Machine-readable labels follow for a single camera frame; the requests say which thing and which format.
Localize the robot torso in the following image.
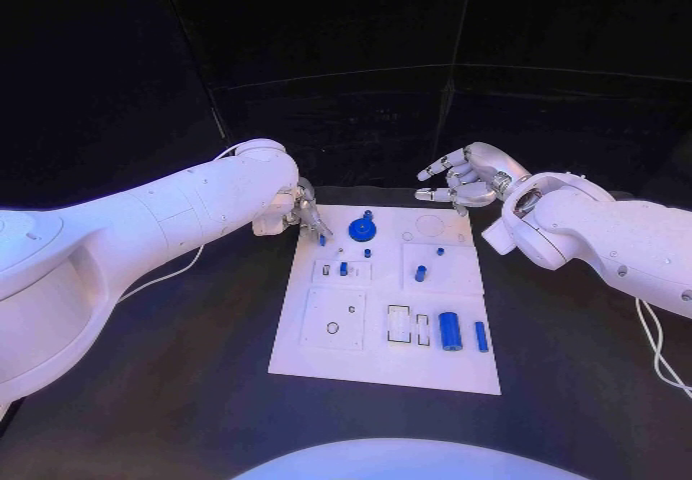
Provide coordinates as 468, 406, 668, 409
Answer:
231, 437, 593, 480

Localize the blue gear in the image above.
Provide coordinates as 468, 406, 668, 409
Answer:
348, 209, 380, 243

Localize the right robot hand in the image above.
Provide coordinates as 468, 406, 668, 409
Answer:
414, 141, 533, 218

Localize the white task board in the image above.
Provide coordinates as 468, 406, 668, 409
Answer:
267, 204, 504, 396

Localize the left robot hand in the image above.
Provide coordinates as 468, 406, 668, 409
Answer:
288, 176, 337, 240

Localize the thick blue cylinder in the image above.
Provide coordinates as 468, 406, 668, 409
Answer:
438, 311, 466, 352

